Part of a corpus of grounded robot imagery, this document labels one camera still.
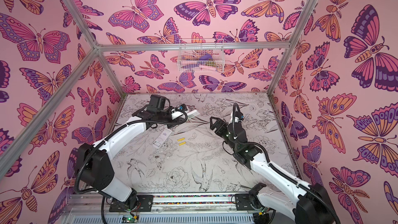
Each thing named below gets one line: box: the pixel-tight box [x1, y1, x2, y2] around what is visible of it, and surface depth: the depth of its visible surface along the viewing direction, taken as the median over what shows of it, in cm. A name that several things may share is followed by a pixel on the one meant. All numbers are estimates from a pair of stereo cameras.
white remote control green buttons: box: [152, 128, 173, 149], surface depth 97 cm
